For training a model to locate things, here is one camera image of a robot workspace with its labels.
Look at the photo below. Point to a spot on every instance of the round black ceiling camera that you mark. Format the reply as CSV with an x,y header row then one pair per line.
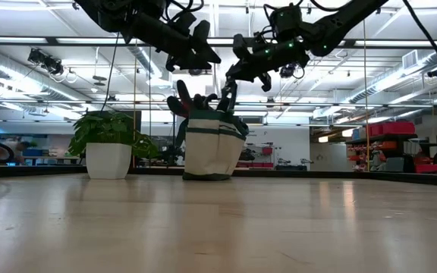
x,y
195,73

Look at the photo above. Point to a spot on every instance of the black shelf rack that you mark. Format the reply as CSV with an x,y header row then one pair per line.
x,y
381,137

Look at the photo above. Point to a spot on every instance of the small red bins rack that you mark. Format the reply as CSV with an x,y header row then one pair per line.
x,y
266,151

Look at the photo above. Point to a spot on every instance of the blue shelving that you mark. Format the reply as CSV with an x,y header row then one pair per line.
x,y
40,151

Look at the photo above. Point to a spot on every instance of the black ceiling camera cluster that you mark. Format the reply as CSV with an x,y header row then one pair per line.
x,y
46,60

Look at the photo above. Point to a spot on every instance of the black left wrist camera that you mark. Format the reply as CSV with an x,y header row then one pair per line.
x,y
184,23

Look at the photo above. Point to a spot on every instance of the black red gardening glove pair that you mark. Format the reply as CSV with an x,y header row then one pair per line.
x,y
184,96

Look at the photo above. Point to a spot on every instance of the red floor bin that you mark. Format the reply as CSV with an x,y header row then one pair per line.
x,y
429,168

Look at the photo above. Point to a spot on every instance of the beige green canvas gardening bag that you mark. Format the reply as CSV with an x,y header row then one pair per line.
x,y
211,151

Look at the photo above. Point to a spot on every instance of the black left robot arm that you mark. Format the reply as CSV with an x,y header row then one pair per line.
x,y
146,26

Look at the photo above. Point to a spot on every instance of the white air vent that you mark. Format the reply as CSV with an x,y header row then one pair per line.
x,y
410,59

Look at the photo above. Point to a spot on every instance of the background robot arms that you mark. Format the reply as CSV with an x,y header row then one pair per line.
x,y
290,166

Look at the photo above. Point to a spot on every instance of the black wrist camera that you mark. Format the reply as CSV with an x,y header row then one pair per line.
x,y
287,19
184,23

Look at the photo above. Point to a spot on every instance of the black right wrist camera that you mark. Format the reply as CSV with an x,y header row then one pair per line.
x,y
287,19

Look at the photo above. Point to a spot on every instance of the red storage bins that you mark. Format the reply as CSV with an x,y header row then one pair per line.
x,y
391,129

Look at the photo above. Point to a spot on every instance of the green plant in white pot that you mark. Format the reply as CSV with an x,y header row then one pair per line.
x,y
108,161

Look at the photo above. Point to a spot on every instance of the silver air duct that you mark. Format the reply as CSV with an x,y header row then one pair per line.
x,y
431,57

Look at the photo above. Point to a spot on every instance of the person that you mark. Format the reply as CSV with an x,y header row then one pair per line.
x,y
13,148

